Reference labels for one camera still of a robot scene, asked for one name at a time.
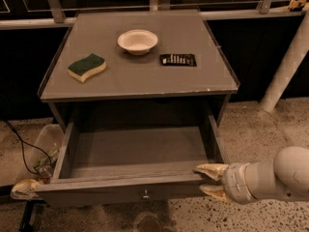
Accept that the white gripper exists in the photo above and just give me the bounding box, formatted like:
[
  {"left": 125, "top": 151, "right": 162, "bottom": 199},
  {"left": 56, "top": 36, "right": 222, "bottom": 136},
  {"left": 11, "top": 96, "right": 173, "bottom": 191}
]
[{"left": 194, "top": 163, "right": 257, "bottom": 205}]

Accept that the grey top drawer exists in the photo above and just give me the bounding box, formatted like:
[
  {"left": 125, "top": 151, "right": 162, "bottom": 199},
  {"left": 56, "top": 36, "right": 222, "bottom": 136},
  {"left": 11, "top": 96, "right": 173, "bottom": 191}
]
[{"left": 36, "top": 115, "right": 227, "bottom": 207}]

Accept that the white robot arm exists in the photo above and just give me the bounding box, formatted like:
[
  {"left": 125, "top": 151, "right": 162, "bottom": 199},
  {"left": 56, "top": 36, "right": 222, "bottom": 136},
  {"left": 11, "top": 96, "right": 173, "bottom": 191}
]
[{"left": 194, "top": 14, "right": 309, "bottom": 204}]

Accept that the grey drawer cabinet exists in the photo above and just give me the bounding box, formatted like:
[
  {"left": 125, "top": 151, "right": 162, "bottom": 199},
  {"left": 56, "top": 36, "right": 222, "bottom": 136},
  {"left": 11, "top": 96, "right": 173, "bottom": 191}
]
[{"left": 37, "top": 9, "right": 240, "bottom": 137}]

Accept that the black snack packet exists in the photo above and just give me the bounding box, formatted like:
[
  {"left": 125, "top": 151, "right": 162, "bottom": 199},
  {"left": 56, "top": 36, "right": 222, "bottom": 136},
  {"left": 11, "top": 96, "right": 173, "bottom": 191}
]
[{"left": 159, "top": 54, "right": 197, "bottom": 67}]

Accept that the white paper bowl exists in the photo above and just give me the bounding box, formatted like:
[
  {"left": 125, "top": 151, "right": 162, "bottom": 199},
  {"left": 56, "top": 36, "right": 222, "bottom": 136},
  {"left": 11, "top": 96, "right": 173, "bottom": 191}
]
[{"left": 117, "top": 30, "right": 158, "bottom": 56}]

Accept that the clear plastic bin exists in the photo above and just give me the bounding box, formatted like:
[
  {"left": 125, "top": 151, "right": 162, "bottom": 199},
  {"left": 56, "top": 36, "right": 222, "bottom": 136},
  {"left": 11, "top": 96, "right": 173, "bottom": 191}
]
[{"left": 9, "top": 123, "right": 66, "bottom": 201}]

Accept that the green yellow sponge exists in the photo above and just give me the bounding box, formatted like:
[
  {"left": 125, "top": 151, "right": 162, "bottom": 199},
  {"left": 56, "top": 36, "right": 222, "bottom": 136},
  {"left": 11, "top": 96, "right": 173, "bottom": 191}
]
[{"left": 68, "top": 53, "right": 107, "bottom": 83}]

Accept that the metal window railing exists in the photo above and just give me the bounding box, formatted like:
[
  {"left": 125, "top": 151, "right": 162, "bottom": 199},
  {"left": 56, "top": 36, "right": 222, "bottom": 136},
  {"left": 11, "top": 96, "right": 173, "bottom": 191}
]
[{"left": 0, "top": 0, "right": 309, "bottom": 31}]

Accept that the banana peel in bin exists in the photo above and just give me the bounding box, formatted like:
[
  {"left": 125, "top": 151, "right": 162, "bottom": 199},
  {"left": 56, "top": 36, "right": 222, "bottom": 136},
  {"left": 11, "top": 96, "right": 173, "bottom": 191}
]
[{"left": 12, "top": 179, "right": 39, "bottom": 196}]

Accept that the black stand base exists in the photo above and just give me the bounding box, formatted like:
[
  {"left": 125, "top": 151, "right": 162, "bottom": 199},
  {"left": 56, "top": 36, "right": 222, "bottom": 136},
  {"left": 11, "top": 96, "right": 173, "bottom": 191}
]
[{"left": 18, "top": 201, "right": 36, "bottom": 232}]

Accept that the yellow object on ledge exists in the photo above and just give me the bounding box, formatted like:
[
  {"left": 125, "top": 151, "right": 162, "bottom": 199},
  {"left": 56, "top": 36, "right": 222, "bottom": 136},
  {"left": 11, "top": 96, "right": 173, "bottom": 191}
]
[{"left": 288, "top": 0, "right": 306, "bottom": 11}]

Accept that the black cable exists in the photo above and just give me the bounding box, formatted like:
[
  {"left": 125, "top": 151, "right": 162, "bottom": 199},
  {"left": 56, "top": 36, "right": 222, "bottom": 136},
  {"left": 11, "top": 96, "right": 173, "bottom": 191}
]
[{"left": 3, "top": 119, "right": 52, "bottom": 176}]

